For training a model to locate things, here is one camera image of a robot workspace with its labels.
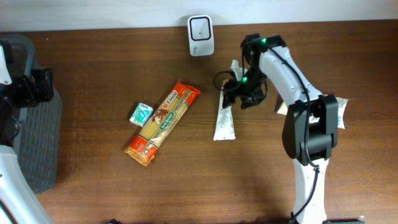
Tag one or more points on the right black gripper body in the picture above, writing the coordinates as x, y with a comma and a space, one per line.
236, 94

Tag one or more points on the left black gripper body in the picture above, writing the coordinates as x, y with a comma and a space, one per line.
40, 83

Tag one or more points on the yellow white snack bag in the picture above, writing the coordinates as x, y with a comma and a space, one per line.
282, 108

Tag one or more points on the white tube gold cap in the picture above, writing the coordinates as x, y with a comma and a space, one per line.
224, 124

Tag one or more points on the orange spaghetti pack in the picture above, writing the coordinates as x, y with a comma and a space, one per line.
144, 146

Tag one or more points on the green white tissue pack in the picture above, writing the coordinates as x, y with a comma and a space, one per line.
141, 114

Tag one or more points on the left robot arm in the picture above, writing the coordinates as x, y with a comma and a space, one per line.
18, 202

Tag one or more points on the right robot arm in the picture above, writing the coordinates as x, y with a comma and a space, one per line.
311, 124

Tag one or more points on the white barcode scanner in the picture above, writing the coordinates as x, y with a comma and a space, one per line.
200, 35

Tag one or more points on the dark grey mesh basket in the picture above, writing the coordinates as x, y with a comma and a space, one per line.
33, 133

